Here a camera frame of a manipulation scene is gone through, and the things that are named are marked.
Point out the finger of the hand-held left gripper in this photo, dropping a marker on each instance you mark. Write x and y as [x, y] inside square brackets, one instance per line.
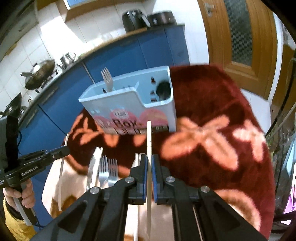
[55, 153]

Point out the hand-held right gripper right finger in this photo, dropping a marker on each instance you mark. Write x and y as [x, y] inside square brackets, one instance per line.
[154, 178]

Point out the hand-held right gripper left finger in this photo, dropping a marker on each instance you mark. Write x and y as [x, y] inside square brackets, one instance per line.
[145, 176]

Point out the pale chopstick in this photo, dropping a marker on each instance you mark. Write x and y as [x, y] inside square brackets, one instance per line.
[62, 180]
[136, 222]
[149, 143]

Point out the metal fork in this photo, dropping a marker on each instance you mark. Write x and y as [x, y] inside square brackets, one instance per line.
[103, 169]
[112, 171]
[107, 78]

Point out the light blue utensil holder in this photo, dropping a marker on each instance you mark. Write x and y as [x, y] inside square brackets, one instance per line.
[129, 104]

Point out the person's left hand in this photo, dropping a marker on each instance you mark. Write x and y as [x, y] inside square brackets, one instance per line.
[23, 192]

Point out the silver table knife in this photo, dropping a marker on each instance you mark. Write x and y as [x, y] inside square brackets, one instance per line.
[94, 166]

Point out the blue lower kitchen cabinets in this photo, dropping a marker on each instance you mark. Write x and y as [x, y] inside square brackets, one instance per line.
[69, 92]

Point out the metal wok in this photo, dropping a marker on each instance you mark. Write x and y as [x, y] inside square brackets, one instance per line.
[34, 81]

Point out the gas stove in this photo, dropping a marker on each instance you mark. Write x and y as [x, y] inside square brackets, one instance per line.
[48, 80]

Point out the metal wok lid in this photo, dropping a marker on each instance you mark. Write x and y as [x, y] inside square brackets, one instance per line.
[41, 65]

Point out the red floral blanket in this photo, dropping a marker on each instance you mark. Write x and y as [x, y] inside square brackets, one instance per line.
[208, 104]

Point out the steel kettle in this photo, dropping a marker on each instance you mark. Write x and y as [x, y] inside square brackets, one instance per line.
[67, 59]

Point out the grey range hood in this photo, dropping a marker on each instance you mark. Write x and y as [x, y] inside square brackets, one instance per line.
[16, 25]

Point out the black air fryer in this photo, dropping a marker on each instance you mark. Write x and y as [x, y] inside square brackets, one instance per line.
[133, 19]

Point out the wooden door with glass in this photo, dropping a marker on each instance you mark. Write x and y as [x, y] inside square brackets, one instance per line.
[240, 46]

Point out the blue upper wall cabinet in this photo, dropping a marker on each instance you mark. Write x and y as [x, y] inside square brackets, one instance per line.
[72, 2]

